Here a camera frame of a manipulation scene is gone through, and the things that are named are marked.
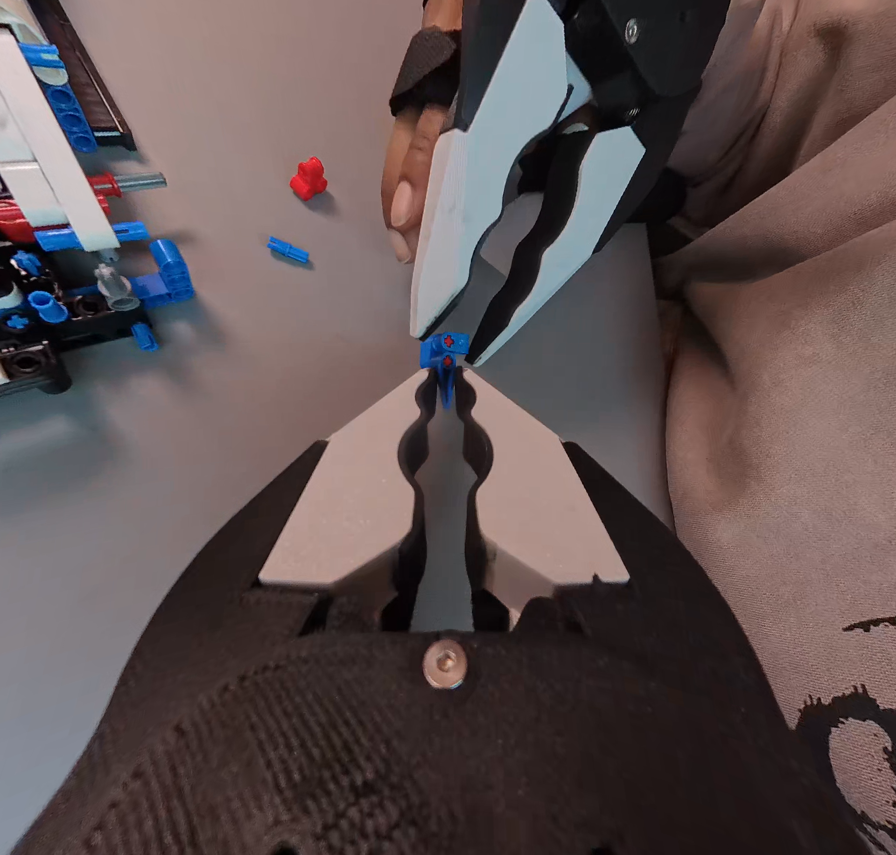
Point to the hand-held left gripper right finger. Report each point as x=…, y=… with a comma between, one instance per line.
x=546, y=519

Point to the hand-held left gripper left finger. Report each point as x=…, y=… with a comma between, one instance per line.
x=336, y=519

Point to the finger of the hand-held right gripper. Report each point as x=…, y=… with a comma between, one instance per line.
x=595, y=204
x=476, y=190

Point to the blue toy brick assembly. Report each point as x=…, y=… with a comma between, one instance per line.
x=442, y=351

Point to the red toy brick connector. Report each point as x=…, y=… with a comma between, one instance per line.
x=308, y=180

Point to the person's right forearm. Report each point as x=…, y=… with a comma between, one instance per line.
x=791, y=64

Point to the grey desk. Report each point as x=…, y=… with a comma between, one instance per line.
x=245, y=414

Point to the person's right hand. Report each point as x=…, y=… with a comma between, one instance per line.
x=413, y=183

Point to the small blue brick pin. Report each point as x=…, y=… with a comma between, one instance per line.
x=288, y=250

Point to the person's beige hoodie torso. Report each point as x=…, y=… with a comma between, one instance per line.
x=770, y=449

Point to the toy brick car model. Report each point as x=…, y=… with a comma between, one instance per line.
x=56, y=239

